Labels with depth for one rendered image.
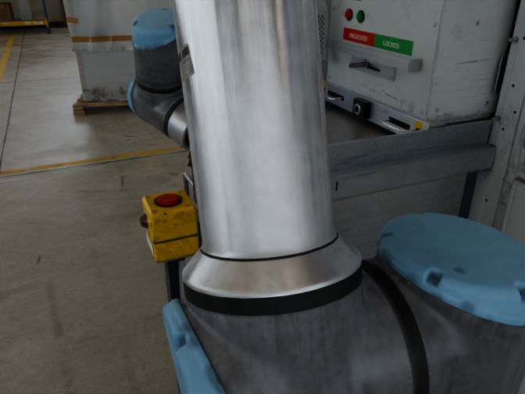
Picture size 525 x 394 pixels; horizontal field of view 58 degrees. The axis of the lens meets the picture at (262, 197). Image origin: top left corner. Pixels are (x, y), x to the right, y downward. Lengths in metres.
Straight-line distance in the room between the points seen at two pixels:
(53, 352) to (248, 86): 1.72
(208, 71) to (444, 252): 0.25
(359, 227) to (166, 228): 0.55
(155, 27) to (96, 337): 1.38
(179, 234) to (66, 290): 1.46
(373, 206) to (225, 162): 0.88
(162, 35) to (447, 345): 0.63
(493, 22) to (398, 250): 0.96
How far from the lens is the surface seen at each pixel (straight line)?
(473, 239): 0.48
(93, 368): 1.86
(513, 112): 1.33
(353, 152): 1.11
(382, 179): 1.14
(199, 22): 0.35
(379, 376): 0.39
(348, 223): 1.17
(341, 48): 1.47
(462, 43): 1.27
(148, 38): 0.84
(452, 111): 1.31
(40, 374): 1.91
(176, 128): 0.87
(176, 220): 0.83
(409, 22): 1.30
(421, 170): 1.21
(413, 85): 1.28
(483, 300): 0.41
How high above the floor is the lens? 1.27
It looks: 26 degrees down
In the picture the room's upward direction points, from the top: straight up
